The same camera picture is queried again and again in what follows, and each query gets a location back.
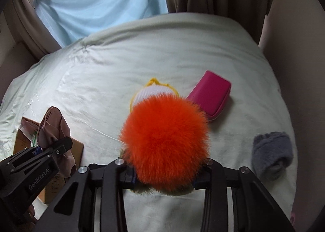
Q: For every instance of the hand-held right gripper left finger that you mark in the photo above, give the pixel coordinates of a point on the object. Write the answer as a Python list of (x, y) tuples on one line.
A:
[(128, 178)]

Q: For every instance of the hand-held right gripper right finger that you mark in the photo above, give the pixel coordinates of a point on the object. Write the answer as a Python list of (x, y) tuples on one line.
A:
[(200, 182)]

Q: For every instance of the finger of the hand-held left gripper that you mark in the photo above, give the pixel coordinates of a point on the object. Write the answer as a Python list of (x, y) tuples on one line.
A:
[(59, 146)]

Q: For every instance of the brown cardboard box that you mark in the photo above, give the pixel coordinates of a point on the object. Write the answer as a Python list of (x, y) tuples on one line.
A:
[(28, 143)]

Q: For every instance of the orange fluffy pom-pom toy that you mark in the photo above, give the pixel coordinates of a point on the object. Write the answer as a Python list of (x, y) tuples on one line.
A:
[(165, 141)]

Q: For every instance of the grey fuzzy sock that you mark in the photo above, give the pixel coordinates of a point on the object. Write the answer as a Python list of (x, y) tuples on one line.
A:
[(273, 155)]

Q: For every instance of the pale green bed sheet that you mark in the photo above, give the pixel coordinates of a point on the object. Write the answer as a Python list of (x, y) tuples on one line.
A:
[(106, 74)]

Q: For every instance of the white yellow-trimmed mesh pouch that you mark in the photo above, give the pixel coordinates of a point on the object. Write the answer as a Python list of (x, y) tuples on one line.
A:
[(152, 93)]

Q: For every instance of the pink zippered case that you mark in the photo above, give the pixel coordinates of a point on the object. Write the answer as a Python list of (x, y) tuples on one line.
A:
[(212, 94)]

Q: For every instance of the light blue curtain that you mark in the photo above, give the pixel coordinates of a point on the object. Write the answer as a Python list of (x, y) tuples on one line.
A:
[(101, 0)]

